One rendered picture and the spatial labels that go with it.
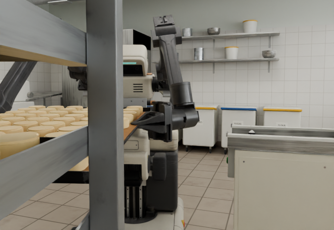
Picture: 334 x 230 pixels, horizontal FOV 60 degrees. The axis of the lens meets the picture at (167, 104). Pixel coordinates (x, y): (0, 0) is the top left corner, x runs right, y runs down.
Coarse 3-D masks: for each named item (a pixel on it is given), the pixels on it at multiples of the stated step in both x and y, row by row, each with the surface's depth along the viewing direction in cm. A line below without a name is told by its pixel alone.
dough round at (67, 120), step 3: (60, 117) 68; (63, 117) 68; (66, 117) 68; (69, 117) 68; (72, 117) 68; (54, 120) 65; (57, 120) 65; (60, 120) 65; (63, 120) 65; (66, 120) 65; (69, 120) 65; (72, 120) 66; (66, 123) 65; (69, 123) 65; (66, 126) 65
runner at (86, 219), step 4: (88, 212) 30; (88, 216) 29; (84, 220) 28; (88, 220) 29; (80, 224) 27; (84, 224) 28; (88, 224) 29; (72, 228) 32; (76, 228) 32; (80, 228) 26; (84, 228) 28; (88, 228) 29
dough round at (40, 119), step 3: (33, 117) 68; (36, 117) 68; (39, 117) 68; (42, 117) 68; (45, 117) 68; (27, 120) 65; (30, 120) 65; (33, 120) 65; (36, 120) 65; (39, 120) 65; (42, 120) 65; (45, 120) 66; (48, 120) 67; (39, 123) 65
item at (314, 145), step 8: (232, 136) 123; (240, 136) 122; (248, 136) 121; (256, 136) 120; (264, 136) 119; (272, 136) 119; (280, 136) 119; (288, 136) 119; (232, 144) 123; (240, 144) 122; (248, 144) 122; (256, 144) 121; (264, 144) 120; (272, 144) 119; (280, 144) 118; (288, 144) 117; (296, 144) 116; (304, 144) 115; (312, 144) 115; (320, 144) 114; (328, 144) 113; (296, 152) 116; (304, 152) 116; (312, 152) 115; (320, 152) 114; (328, 152) 113
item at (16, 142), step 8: (0, 136) 25; (8, 136) 25; (16, 136) 25; (24, 136) 25; (32, 136) 25; (0, 144) 23; (8, 144) 23; (16, 144) 23; (24, 144) 23; (32, 144) 24; (0, 152) 22; (8, 152) 23; (16, 152) 23
